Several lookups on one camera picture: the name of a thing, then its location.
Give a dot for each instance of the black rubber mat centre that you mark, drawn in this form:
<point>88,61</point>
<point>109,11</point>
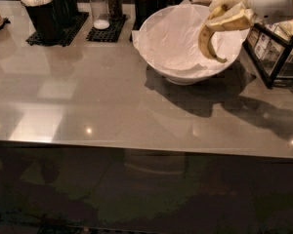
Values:
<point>110,34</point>

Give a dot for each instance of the black rubber mat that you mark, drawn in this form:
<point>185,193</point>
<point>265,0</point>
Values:
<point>50,33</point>
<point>110,34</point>

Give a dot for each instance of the white paper liner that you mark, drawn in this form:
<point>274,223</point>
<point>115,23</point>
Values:
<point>172,39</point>

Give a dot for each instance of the yellow banana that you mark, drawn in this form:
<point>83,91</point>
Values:
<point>205,37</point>

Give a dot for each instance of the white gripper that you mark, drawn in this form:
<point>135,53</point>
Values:
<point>266,11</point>

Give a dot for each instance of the black wire rack with packets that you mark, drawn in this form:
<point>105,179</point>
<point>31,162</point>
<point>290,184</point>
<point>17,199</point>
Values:
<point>270,47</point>

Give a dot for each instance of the black cup with white cutlery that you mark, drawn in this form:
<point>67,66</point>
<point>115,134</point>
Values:
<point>37,16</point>

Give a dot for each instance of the black cup with wooden stirrers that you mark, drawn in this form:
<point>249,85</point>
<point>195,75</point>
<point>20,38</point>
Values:
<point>147,0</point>

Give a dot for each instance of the salt shaker glass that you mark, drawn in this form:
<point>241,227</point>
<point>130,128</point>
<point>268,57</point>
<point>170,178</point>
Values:
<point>99,14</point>

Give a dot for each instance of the pepper shaker glass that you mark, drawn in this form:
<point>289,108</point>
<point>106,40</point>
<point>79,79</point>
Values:
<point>114,8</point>

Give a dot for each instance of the black cup rear left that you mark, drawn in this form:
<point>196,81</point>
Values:
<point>61,11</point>

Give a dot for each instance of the black rubber mat left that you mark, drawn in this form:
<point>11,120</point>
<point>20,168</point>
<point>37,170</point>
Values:
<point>50,33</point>

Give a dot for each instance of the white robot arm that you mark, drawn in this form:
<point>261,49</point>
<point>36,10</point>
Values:
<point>229,15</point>

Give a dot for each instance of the white ceramic bowl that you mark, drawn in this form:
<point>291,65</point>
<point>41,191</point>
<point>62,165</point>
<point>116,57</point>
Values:
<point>185,75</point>

